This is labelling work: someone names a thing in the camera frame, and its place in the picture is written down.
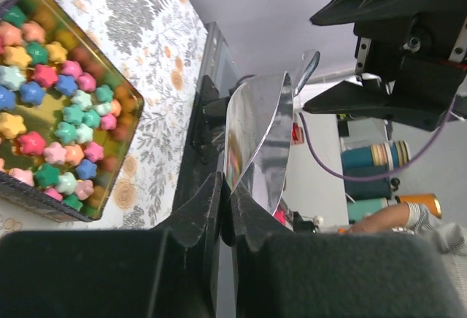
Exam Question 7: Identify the person forearm striped sleeve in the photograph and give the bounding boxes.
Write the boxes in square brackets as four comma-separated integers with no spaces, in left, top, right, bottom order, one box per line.
[347,203,466,257]

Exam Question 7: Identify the stacked colourful rolls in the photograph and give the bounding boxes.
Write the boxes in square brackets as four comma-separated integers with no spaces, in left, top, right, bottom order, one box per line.
[341,141,441,224]

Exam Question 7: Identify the gold tin of star candies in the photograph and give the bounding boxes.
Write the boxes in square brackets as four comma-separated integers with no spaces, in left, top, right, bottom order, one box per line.
[1,0,143,222]

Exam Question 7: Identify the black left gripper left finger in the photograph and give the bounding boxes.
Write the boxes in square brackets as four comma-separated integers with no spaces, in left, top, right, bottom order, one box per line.
[1,172,223,317]

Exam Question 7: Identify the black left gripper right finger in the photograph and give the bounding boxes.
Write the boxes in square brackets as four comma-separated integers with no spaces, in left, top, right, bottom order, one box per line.
[220,185,463,317]

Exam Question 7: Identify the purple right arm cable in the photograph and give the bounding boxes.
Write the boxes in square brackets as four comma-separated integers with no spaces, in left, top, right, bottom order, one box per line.
[297,91,459,182]

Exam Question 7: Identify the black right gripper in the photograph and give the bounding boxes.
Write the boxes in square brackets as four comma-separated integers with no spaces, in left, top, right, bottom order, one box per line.
[303,0,466,131]

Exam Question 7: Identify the silver metal scoop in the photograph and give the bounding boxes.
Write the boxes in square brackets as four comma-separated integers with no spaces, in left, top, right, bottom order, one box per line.
[223,50,320,214]

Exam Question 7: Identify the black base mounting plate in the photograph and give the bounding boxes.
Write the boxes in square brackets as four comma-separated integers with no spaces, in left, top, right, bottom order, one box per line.
[172,22,241,212]

